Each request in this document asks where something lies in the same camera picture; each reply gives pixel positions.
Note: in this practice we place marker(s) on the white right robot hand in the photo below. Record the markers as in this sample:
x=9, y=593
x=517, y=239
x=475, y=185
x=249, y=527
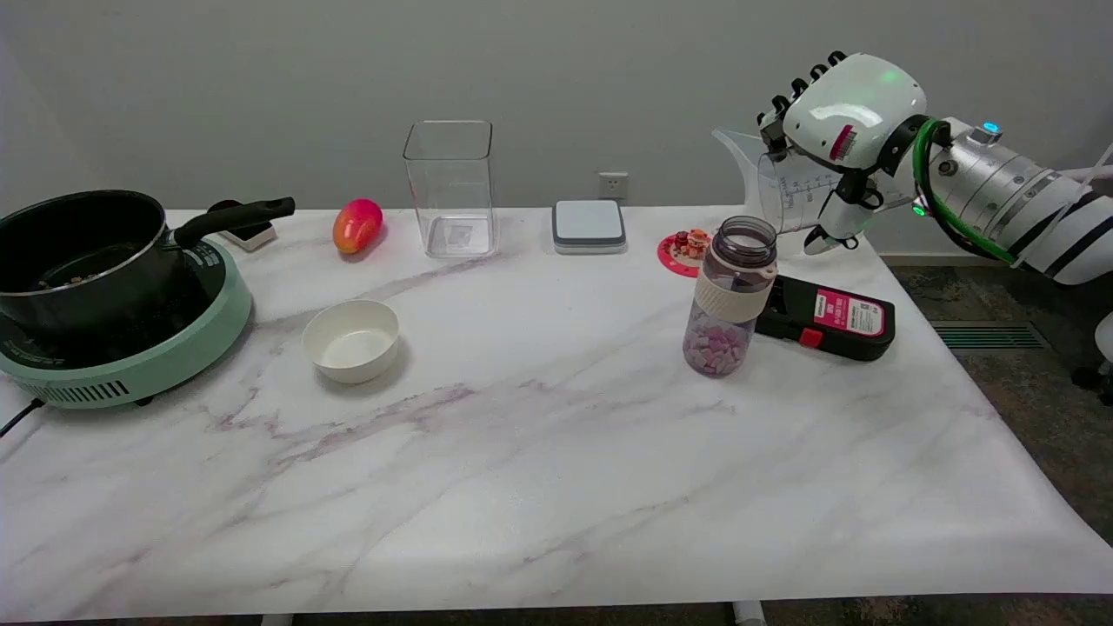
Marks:
x=856, y=109

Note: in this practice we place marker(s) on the large clear measuring jug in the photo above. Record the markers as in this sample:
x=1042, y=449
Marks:
x=739, y=152

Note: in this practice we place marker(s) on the black device with red label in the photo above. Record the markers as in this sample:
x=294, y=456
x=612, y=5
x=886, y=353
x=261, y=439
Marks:
x=830, y=320

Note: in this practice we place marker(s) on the clear bottle with pink pills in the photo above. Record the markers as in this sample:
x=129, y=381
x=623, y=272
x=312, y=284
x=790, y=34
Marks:
x=729, y=300

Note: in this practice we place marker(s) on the red round coaster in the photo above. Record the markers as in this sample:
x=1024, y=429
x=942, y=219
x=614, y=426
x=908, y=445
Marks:
x=674, y=258

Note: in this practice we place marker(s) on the floor vent grille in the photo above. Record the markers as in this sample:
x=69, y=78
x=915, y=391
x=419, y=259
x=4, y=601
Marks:
x=987, y=336

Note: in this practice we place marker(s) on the grey white kitchen scale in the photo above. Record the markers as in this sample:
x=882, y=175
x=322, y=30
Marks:
x=589, y=224

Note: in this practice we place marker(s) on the black chair base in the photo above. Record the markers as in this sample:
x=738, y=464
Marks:
x=1091, y=378

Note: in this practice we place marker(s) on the clear square storage container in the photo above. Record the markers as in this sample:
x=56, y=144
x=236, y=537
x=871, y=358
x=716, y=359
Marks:
x=450, y=191

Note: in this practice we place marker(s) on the red yellow mango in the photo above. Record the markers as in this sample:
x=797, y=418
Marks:
x=356, y=225

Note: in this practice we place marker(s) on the white table leg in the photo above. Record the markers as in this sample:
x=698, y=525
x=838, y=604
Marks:
x=748, y=613

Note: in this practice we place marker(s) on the white bowl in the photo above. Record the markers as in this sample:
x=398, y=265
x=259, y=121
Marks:
x=351, y=341

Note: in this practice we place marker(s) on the white block with black top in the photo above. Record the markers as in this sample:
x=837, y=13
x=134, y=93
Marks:
x=248, y=233

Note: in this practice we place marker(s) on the green induction cooker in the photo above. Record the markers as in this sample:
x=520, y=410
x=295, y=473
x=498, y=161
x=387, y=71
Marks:
x=156, y=356

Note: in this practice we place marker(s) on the white wall socket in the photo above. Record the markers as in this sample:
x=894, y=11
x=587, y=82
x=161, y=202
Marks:
x=613, y=185

